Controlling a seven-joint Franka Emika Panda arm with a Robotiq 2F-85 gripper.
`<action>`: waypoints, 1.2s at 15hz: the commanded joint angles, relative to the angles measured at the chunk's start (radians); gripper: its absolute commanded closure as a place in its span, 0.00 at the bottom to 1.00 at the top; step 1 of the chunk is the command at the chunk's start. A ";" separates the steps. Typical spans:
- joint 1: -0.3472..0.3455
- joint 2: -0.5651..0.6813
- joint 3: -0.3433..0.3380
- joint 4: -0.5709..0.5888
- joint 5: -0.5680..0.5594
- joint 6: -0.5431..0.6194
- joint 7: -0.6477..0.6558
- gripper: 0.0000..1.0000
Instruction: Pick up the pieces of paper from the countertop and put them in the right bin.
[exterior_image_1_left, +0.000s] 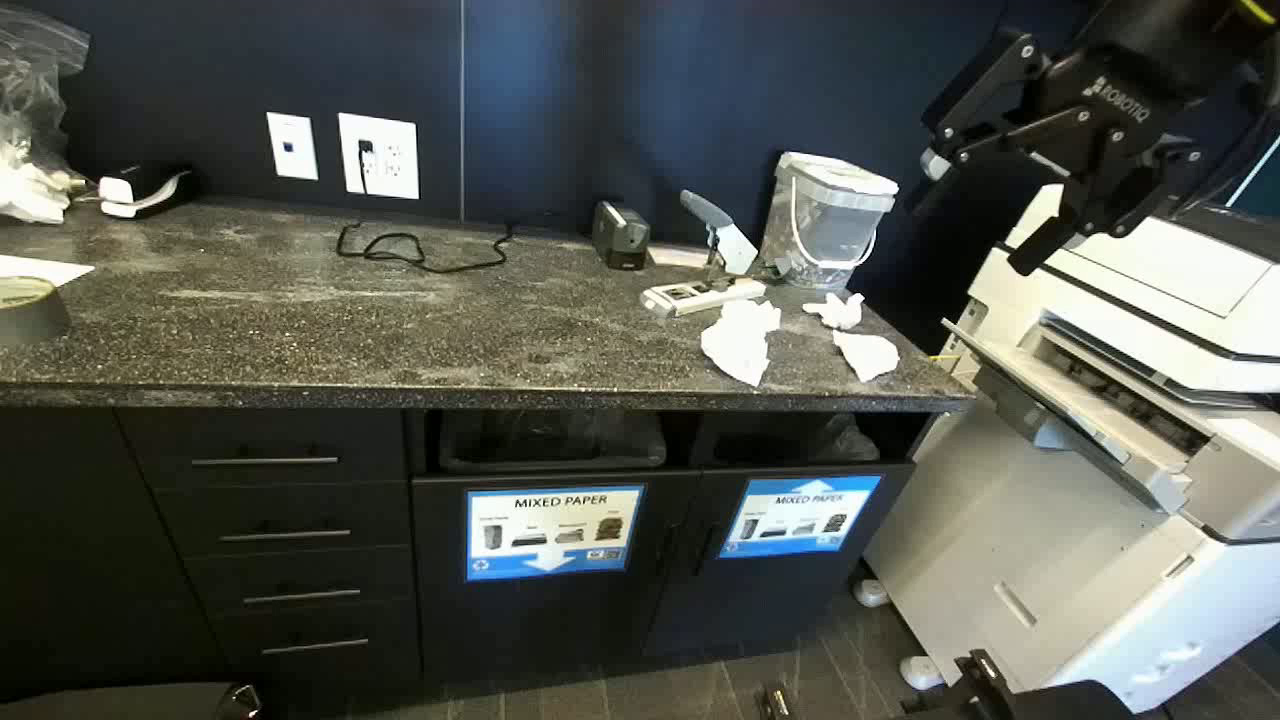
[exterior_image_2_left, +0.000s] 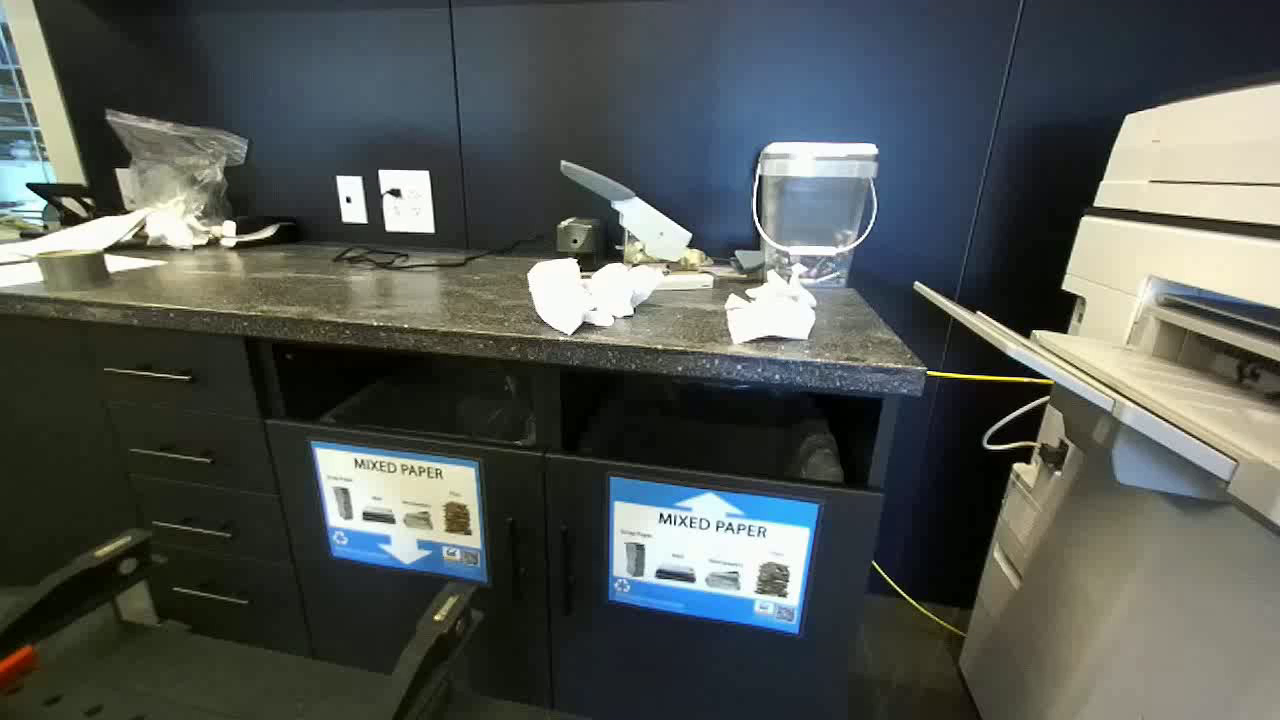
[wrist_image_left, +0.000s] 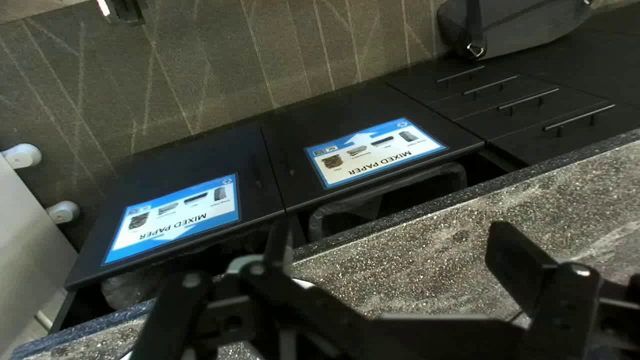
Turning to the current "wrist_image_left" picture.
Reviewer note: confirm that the mixed paper sign down arrow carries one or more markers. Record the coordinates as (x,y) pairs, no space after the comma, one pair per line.
(373,152)

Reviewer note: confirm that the white printer caster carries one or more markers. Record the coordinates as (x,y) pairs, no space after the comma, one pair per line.
(62,212)
(20,154)

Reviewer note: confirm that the black waste bin with liner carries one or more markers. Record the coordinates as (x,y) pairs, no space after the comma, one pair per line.
(401,201)
(133,286)

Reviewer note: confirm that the large white office printer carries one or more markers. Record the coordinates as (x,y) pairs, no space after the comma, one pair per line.
(27,267)

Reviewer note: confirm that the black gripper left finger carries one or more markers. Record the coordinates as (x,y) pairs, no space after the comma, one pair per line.
(181,312)

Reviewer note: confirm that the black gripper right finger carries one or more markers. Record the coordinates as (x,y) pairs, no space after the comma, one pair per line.
(566,306)

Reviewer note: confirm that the black bin cabinet door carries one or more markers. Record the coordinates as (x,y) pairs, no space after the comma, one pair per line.
(332,112)
(201,160)

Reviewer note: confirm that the mixed paper sign up arrow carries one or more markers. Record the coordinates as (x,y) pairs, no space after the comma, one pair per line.
(172,216)

